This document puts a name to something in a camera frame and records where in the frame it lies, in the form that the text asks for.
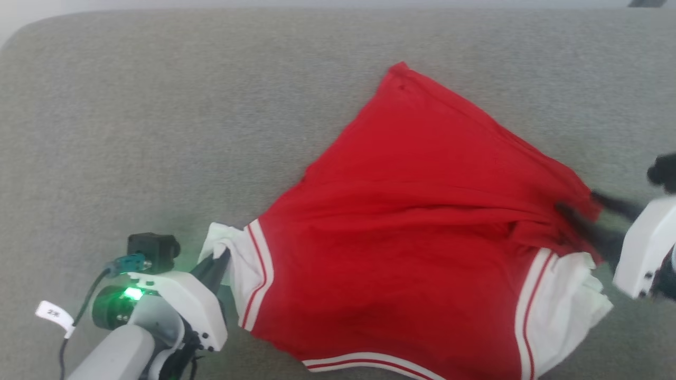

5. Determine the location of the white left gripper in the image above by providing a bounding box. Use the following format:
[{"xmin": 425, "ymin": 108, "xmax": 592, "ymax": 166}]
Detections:
[{"xmin": 129, "ymin": 247, "xmax": 232, "ymax": 353}]

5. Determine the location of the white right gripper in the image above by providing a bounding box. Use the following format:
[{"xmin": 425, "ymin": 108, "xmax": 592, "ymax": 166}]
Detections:
[{"xmin": 555, "ymin": 191, "xmax": 676, "ymax": 300}]

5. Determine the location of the red and white garment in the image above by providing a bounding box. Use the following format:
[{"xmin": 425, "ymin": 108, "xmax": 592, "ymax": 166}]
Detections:
[{"xmin": 198, "ymin": 62, "xmax": 614, "ymax": 380}]

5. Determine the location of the grey fabric sofa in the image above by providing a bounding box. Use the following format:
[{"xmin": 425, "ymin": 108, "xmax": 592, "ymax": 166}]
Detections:
[{"xmin": 0, "ymin": 6, "xmax": 676, "ymax": 380}]

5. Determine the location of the black cable with teal plug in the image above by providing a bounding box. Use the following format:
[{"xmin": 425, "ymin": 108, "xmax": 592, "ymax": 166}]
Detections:
[{"xmin": 59, "ymin": 253, "xmax": 146, "ymax": 380}]

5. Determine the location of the white paper cable tag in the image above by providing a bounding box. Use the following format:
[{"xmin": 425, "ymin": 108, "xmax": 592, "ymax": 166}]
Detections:
[{"xmin": 35, "ymin": 301, "xmax": 76, "ymax": 339}]

